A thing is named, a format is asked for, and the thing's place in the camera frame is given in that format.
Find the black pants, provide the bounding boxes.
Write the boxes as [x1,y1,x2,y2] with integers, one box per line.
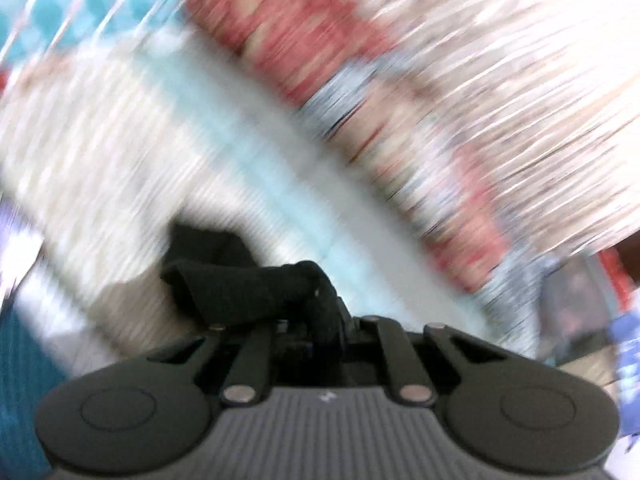
[160,221,352,342]

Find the patterned bedsheet with text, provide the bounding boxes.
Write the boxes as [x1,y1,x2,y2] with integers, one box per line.
[0,24,501,480]

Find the beige floral curtain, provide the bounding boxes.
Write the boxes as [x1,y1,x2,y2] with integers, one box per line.
[357,0,639,256]

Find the teal white patterned pillow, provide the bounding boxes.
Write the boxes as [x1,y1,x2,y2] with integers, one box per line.
[1,0,184,66]

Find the red floral patchwork quilt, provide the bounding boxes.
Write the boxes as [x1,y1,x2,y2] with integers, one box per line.
[186,0,542,313]

